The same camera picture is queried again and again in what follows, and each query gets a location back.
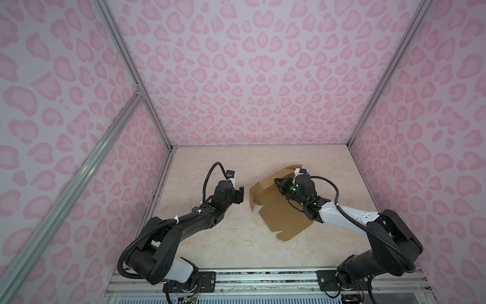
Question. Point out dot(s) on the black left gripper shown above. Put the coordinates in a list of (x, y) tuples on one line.
[(239, 195)]

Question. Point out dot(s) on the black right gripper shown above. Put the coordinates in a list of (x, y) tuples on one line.
[(282, 182)]

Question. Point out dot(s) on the brown cardboard box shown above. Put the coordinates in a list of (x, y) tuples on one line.
[(280, 217)]

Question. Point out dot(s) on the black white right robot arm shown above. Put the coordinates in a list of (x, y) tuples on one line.
[(394, 248)]

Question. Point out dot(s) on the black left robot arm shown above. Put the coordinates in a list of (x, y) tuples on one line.
[(151, 255)]

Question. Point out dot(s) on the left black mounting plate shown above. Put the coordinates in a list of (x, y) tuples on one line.
[(203, 282)]

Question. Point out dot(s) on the black mounting plate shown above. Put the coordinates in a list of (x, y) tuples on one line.
[(203, 282), (328, 281)]

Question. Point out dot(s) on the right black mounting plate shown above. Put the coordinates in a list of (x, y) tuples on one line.
[(328, 281)]

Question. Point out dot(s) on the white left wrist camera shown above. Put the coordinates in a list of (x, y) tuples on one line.
[(230, 175)]

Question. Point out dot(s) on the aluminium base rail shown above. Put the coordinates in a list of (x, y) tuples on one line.
[(275, 285)]

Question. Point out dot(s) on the back right aluminium post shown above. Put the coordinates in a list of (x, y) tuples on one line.
[(421, 14)]

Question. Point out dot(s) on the aluminium post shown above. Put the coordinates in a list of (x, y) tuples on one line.
[(104, 10), (421, 14)]

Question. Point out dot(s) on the back left aluminium post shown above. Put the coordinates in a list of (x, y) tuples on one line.
[(104, 10)]

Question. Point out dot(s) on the left aluminium frame strut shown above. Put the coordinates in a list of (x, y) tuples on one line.
[(23, 264)]

